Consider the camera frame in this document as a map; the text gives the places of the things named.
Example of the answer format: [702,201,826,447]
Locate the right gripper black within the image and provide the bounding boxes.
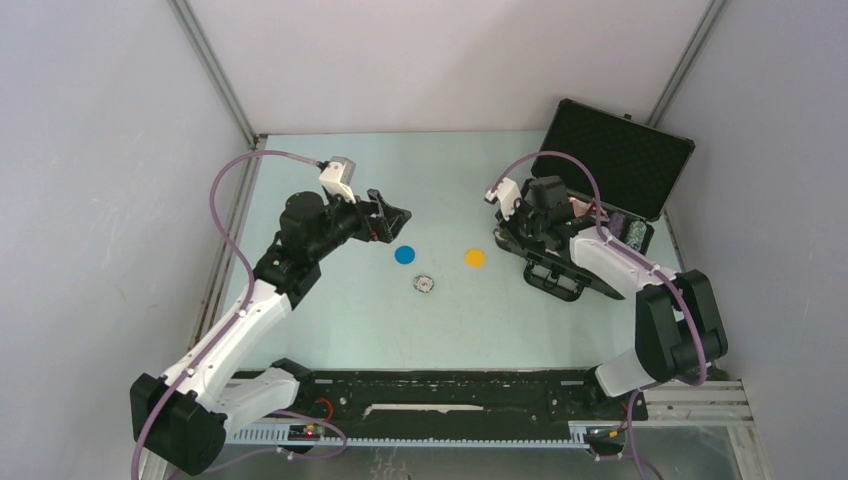
[496,195,549,251]

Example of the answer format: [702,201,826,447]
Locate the purple orange chip stack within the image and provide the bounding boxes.
[607,212,629,238]

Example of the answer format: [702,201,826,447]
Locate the white grey poker chip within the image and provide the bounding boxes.
[413,275,435,294]

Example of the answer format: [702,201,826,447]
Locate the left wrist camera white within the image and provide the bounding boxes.
[319,156,358,204]

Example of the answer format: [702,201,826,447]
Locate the blue round button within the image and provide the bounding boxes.
[394,245,416,265]

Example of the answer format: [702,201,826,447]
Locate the yellow round button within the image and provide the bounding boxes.
[464,248,487,269]

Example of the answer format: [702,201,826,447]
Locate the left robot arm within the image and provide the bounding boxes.
[129,189,412,475]

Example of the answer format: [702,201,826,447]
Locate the aluminium frame post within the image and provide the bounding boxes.
[646,0,731,128]
[165,0,260,150]

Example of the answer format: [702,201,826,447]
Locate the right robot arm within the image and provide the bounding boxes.
[506,176,728,418]

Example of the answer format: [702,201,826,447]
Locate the green navy chip stack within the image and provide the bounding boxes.
[625,221,648,251]

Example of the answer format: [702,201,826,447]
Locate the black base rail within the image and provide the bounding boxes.
[238,368,757,446]

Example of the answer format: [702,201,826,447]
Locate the left aluminium frame post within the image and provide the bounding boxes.
[165,0,260,150]

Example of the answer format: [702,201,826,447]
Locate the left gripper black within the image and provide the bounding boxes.
[309,186,410,262]

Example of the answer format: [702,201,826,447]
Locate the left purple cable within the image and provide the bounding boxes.
[130,149,329,480]

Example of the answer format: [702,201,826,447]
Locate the red playing card deck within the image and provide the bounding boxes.
[569,197,604,218]

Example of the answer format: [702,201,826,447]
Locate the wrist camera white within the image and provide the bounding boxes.
[484,177,522,221]
[319,156,358,204]

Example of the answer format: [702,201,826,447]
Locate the black poker set case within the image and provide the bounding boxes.
[493,98,696,302]

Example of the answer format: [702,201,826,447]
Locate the right aluminium frame post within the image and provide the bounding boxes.
[646,0,731,128]

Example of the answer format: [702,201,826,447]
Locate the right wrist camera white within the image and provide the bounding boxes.
[484,177,522,221]

